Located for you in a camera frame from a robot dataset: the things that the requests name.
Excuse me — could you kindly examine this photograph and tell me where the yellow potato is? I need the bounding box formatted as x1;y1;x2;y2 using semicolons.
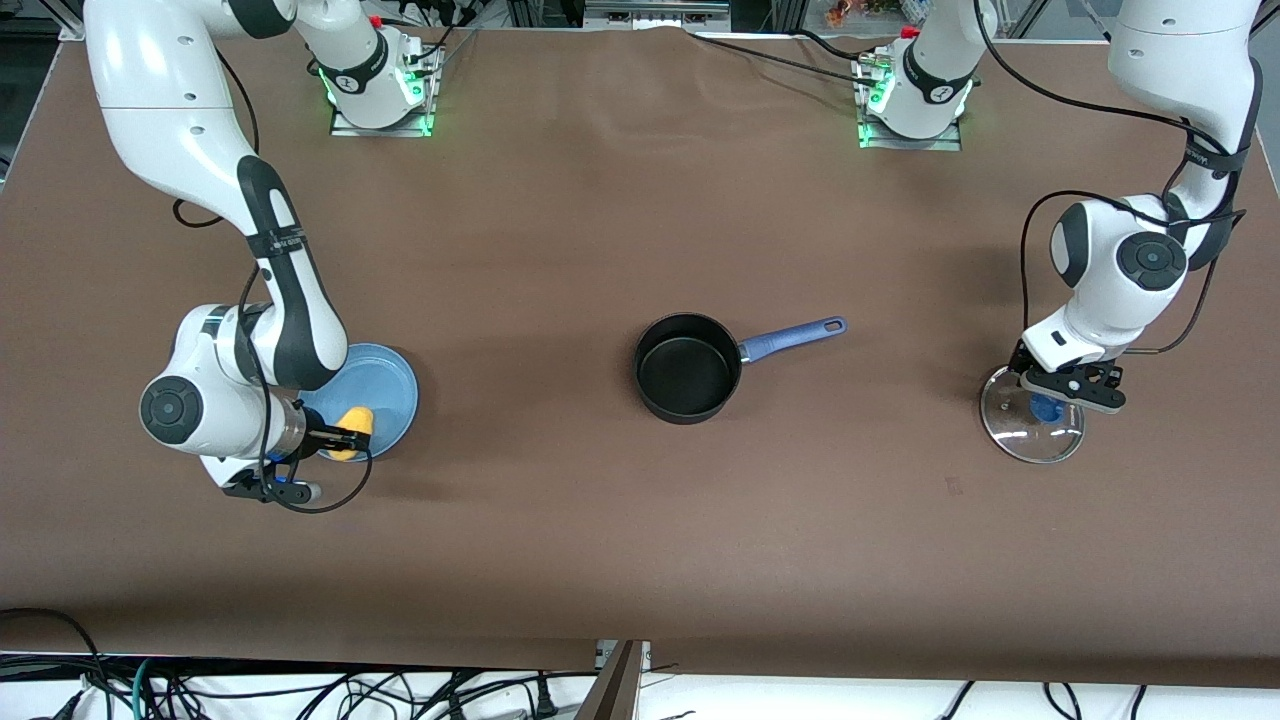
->
328;405;376;462

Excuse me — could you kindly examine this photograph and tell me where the glass lid with blue knob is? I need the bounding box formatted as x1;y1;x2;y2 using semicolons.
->
979;365;1087;465

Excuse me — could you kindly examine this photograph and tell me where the blue round plate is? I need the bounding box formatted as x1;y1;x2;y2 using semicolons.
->
300;343;420;463

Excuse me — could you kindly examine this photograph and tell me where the brown table cover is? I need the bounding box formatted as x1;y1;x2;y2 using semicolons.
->
0;20;1280;691

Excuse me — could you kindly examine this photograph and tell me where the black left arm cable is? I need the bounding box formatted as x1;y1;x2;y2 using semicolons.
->
975;0;1251;357

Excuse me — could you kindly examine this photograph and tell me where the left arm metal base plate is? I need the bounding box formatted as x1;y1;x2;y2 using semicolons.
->
858;55;963;153

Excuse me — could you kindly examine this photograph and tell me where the black looping floor cable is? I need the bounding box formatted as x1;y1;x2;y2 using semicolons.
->
0;608;113;720

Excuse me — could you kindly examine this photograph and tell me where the green floor cable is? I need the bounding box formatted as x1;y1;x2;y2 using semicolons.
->
132;658;163;720

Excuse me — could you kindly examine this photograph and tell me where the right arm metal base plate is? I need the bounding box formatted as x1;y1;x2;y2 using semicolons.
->
330;40;438;138

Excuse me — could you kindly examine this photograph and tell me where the black pot with blue handle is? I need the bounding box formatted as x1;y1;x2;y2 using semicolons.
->
633;312;849;425

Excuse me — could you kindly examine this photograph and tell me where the aluminium profile post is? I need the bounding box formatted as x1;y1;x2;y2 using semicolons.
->
572;640;651;720

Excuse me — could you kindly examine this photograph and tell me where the long black table cable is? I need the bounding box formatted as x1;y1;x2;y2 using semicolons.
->
688;33;886;89

